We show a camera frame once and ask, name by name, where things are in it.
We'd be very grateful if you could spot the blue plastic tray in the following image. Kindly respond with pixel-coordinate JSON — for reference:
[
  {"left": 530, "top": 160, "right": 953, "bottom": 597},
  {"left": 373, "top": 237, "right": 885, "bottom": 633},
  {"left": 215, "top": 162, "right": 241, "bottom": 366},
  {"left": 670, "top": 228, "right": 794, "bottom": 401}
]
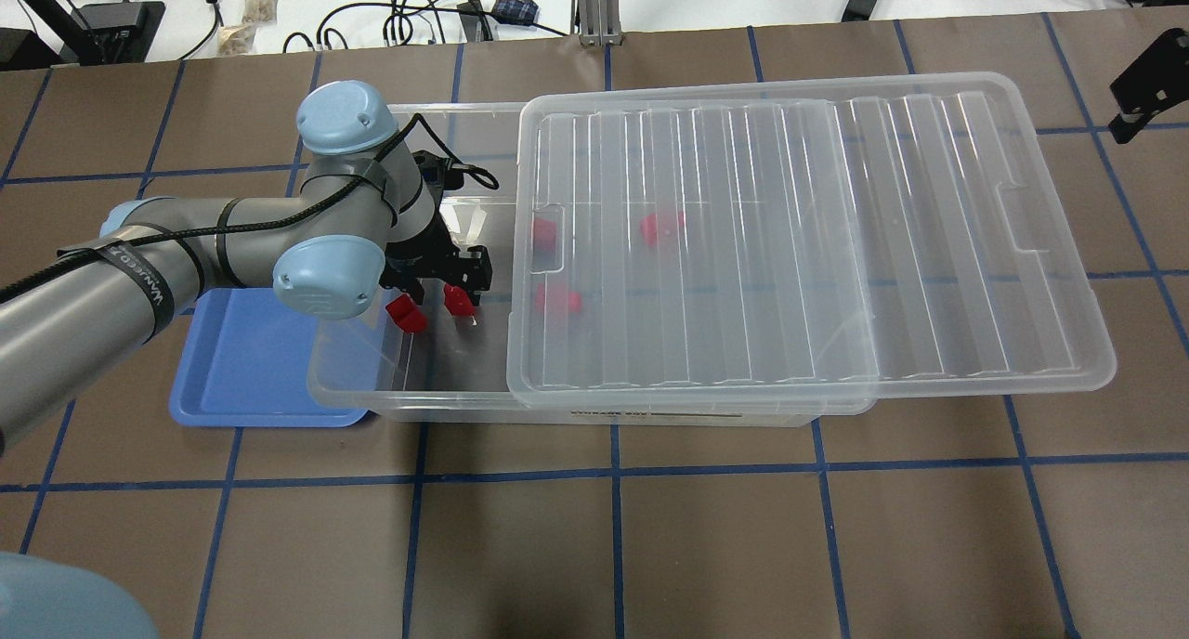
[{"left": 169, "top": 289, "right": 369, "bottom": 428}]

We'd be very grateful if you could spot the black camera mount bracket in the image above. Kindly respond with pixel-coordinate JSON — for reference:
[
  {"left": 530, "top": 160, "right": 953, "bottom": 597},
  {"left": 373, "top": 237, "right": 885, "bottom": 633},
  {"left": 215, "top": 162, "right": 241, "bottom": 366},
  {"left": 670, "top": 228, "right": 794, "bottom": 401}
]
[{"left": 1107, "top": 27, "right": 1188, "bottom": 145}]

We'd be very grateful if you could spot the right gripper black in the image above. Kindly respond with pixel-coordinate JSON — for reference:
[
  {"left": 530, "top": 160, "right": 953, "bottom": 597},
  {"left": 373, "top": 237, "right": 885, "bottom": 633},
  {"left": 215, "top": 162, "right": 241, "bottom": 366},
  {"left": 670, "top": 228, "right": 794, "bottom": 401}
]
[{"left": 380, "top": 221, "right": 493, "bottom": 317}]

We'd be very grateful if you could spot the clear plastic storage box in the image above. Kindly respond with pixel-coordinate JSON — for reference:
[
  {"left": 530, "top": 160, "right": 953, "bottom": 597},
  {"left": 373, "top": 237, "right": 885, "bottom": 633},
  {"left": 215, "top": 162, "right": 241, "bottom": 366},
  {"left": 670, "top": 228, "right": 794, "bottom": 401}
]
[{"left": 309, "top": 100, "right": 877, "bottom": 427}]

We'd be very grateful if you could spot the red block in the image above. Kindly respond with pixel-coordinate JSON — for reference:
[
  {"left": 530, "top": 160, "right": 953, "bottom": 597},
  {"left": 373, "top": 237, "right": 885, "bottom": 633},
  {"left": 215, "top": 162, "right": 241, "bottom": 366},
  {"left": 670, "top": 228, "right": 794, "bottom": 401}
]
[
  {"left": 531, "top": 283, "right": 583, "bottom": 317},
  {"left": 384, "top": 293, "right": 428, "bottom": 334},
  {"left": 442, "top": 284, "right": 471, "bottom": 318},
  {"left": 638, "top": 212, "right": 686, "bottom": 248}
]

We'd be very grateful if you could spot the aluminium frame post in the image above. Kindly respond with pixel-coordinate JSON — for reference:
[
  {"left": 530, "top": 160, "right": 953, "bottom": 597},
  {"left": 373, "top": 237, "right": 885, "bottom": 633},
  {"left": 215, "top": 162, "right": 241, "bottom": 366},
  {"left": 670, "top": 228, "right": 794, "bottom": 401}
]
[{"left": 570, "top": 0, "right": 623, "bottom": 46}]

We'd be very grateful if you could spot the clear plastic box lid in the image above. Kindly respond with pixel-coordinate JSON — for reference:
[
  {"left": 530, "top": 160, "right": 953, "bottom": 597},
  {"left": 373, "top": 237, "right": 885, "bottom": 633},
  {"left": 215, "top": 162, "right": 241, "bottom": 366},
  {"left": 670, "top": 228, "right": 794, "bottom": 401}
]
[{"left": 507, "top": 73, "right": 1116, "bottom": 418}]

